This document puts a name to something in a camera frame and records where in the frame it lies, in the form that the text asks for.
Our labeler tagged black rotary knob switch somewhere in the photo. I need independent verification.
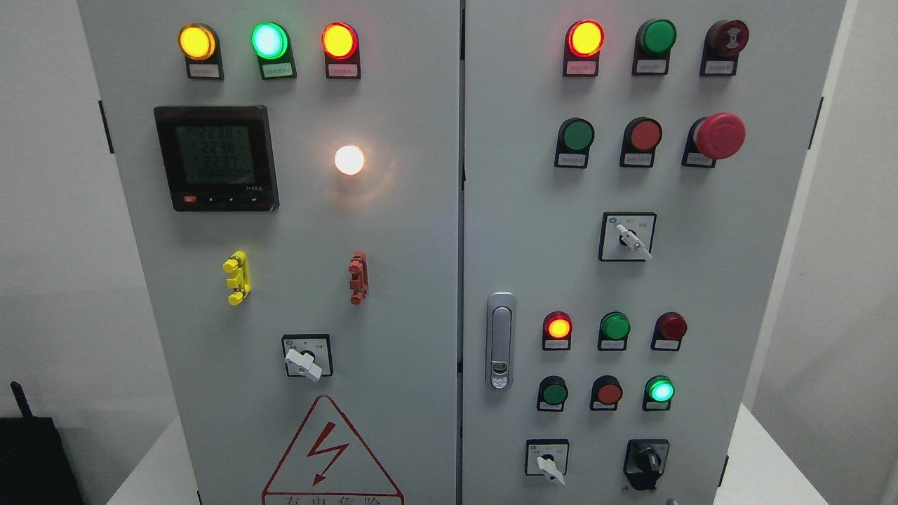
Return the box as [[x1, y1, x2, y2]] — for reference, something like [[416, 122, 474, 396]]
[[623, 438, 670, 491]]

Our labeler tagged red terminal connector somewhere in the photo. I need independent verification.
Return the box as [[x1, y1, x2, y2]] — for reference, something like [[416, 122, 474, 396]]
[[347, 250, 369, 306]]

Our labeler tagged grey electrical control cabinet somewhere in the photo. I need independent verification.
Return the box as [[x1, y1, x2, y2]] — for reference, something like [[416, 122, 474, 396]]
[[78, 1, 846, 504]]

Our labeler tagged red lit indicator lower left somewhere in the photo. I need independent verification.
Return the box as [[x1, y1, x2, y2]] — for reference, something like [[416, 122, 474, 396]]
[[542, 311, 573, 351]]

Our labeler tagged white lit indicator lamp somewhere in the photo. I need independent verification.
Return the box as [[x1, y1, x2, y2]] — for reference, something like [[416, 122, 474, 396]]
[[333, 144, 366, 176]]

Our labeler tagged green push button upper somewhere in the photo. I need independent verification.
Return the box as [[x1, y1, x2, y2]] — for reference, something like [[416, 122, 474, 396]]
[[553, 117, 596, 169]]

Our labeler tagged green push button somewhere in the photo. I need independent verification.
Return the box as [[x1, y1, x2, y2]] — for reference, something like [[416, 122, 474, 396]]
[[553, 117, 596, 169], [536, 376, 570, 412]]

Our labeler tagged green push button lower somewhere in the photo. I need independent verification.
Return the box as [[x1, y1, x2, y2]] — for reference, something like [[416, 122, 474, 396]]
[[536, 376, 570, 412]]

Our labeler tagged green indicator light lower middle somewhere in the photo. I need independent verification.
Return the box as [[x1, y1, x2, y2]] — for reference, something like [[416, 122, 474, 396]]
[[597, 312, 631, 351]]

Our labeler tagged red push button lower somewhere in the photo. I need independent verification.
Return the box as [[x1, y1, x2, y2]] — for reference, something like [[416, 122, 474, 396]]
[[589, 375, 624, 410]]

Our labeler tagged red push button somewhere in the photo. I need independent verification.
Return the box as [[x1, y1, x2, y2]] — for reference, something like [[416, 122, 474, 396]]
[[619, 117, 663, 168], [589, 375, 624, 410]]

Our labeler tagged yellow terminal connector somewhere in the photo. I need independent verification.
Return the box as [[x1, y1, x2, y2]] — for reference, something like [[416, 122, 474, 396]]
[[222, 250, 251, 306]]

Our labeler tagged red push button upper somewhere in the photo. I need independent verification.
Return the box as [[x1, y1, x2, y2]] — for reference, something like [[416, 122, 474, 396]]
[[619, 117, 663, 168]]

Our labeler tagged red indicator light lower right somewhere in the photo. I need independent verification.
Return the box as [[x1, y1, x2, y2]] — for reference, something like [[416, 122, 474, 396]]
[[651, 312, 688, 351]]

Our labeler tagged red indicator light left door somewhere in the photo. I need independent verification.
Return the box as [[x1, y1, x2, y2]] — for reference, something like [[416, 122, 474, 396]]
[[321, 22, 361, 80]]

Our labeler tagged red indicator light door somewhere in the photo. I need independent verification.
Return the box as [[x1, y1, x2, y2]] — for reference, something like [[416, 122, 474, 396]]
[[563, 19, 604, 78], [321, 22, 361, 80]]

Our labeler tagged red high voltage warning sticker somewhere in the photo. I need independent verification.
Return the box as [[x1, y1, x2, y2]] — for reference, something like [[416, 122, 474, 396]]
[[261, 394, 405, 504]]

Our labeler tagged black digital power meter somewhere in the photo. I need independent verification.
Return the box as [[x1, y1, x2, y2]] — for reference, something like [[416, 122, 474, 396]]
[[154, 105, 279, 213]]

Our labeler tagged green indicator light bottom right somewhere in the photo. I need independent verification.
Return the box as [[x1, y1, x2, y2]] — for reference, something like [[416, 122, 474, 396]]
[[642, 376, 676, 412]]

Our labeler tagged red indicator light right door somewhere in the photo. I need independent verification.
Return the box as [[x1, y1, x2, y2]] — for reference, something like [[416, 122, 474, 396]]
[[563, 19, 604, 78]]

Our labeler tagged green lit indicator light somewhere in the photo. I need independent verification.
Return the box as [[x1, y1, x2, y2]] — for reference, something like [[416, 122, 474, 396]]
[[250, 22, 296, 80]]

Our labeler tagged red emergency stop mushroom button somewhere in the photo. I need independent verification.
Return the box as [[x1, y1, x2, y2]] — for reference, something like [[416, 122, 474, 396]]
[[681, 112, 746, 168]]

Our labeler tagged green indicator light top right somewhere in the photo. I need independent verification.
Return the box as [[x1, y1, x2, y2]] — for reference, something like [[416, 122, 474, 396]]
[[631, 18, 678, 76]]

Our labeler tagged yellow indicator light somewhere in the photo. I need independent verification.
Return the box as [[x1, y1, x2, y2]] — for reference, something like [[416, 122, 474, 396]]
[[177, 23, 224, 80]]

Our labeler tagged dark red buzzer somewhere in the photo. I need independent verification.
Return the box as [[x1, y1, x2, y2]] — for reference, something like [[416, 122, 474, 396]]
[[699, 20, 749, 77]]

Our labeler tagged black box with antenna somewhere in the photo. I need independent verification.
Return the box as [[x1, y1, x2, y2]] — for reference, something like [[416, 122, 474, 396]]
[[1, 381, 84, 504]]

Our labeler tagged silver door latch handle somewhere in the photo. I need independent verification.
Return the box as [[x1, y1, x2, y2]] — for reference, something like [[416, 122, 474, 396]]
[[485, 291, 516, 391]]

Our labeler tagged white selector switch left door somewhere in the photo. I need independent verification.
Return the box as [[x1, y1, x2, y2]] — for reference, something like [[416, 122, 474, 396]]
[[281, 335, 334, 382]]

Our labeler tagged white selector switch upper right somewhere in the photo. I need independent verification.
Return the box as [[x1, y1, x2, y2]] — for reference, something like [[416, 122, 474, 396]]
[[598, 212, 657, 262]]

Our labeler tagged white selector switch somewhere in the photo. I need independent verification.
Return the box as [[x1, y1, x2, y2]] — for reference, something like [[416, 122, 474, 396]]
[[525, 438, 570, 486], [598, 212, 657, 262]]

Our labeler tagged white selector switch bottom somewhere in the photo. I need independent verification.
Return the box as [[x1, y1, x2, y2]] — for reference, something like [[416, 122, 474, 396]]
[[525, 438, 570, 486]]

